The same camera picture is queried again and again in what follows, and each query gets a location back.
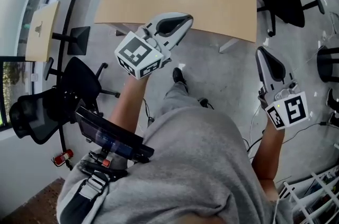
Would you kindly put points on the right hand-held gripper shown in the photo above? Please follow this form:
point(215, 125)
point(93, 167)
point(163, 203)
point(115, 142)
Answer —
point(294, 109)

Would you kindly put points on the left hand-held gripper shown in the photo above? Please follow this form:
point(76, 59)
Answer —
point(135, 52)

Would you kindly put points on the person's left forearm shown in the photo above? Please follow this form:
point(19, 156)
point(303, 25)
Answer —
point(129, 106)

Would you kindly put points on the person's right forearm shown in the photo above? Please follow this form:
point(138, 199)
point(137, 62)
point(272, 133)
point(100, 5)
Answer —
point(268, 159)

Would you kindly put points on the small black floor box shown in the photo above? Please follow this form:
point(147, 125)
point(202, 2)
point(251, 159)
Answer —
point(120, 33)

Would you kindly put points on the white table leg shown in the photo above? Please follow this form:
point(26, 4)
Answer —
point(116, 25)
point(229, 45)

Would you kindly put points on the person's grey trouser leg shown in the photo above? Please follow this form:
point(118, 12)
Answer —
point(177, 97)

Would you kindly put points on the black chest-mounted screen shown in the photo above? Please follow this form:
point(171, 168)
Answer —
point(111, 135)

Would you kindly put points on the small wooden side table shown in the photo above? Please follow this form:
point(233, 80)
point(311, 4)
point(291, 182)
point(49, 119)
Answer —
point(42, 32)

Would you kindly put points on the white metal shelf rack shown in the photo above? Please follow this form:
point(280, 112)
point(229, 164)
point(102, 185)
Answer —
point(310, 199)

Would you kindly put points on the person's grey sweatshirt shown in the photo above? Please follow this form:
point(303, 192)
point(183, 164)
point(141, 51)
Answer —
point(180, 172)

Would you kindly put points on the black mesh-back office chair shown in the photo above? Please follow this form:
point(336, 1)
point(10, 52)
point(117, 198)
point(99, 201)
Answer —
point(53, 109)

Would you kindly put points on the red fire extinguisher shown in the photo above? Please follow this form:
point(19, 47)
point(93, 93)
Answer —
point(63, 158)

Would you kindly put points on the black chest mount red button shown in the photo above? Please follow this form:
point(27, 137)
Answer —
point(103, 163)

